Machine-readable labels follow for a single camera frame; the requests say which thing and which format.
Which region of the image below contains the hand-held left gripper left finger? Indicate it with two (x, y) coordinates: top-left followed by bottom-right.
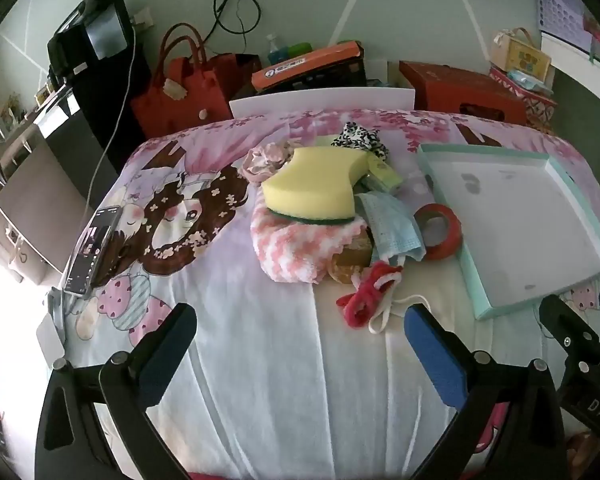
(35, 302), (198, 480)

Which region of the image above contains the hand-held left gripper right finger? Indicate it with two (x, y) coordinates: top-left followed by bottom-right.
(404, 304), (566, 480)

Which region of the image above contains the red pink chenille ring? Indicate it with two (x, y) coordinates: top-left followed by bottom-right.
(336, 261), (403, 330)

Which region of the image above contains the teal cardboard tray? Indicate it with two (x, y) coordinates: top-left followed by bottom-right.
(416, 143), (600, 322)

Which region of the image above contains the red tape roll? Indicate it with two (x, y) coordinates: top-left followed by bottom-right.
(412, 203), (462, 262)

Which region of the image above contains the blue face mask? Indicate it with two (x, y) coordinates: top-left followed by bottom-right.
(354, 191), (433, 335)

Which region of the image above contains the pink white knitted cloth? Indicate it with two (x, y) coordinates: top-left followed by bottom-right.
(251, 205), (368, 286)

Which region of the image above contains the green tissue packet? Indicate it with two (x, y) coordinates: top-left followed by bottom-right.
(362, 152), (403, 193)

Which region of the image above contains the pink scrunchie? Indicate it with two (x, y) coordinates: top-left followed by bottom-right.
(237, 142), (293, 183)

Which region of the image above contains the yellow sponge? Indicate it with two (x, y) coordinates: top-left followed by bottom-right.
(261, 147), (370, 226)

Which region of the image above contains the printed pink blanket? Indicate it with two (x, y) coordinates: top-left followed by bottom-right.
(62, 110), (600, 480)

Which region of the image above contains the black smartphone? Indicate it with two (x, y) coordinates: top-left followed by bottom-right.
(62, 205), (122, 296)

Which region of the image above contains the grey cabinet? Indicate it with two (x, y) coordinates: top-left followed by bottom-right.
(0, 85), (98, 286)

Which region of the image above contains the red patterned box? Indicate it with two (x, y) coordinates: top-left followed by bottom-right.
(490, 67), (558, 131)

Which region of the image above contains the light blue packet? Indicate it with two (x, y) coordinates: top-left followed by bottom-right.
(510, 69), (553, 93)

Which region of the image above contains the leopard print scrunchie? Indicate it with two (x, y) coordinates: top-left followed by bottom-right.
(330, 122), (391, 163)

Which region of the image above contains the white shelf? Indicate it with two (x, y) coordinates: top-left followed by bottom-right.
(540, 30), (600, 126)

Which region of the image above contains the black cabinet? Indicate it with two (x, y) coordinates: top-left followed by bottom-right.
(72, 50), (153, 181)

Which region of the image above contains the red handbag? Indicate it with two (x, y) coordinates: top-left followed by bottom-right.
(130, 22), (231, 141)

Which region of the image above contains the small yellow gift bag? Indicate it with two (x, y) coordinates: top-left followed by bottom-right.
(491, 27), (552, 83)

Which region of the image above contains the red cardboard box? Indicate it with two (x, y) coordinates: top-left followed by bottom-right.
(399, 60), (528, 126)

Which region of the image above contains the white headboard panel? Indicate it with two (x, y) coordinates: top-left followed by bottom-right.
(229, 87), (415, 121)

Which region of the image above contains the dark red paper bag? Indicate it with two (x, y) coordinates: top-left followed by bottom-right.
(215, 52), (263, 101)

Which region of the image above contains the purple perforated basket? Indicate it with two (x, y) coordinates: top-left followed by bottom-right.
(537, 0), (593, 51)

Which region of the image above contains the orange lidded box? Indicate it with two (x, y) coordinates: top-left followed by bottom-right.
(251, 42), (366, 93)

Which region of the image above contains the white charging cable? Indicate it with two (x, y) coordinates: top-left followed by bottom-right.
(86, 20), (138, 206)

